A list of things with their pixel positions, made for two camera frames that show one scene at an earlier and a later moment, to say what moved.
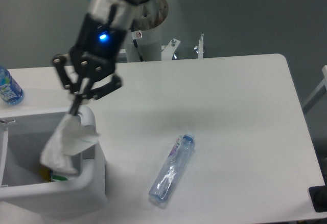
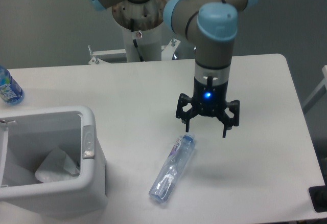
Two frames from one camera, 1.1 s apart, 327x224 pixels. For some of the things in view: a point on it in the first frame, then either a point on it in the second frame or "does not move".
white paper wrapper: [68, 139] → [57, 166]
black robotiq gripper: [95, 48] → [209, 100]
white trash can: [23, 137] does not move
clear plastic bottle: [182, 150] does not move
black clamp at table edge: [319, 196] does not move
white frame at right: [322, 90] does not move
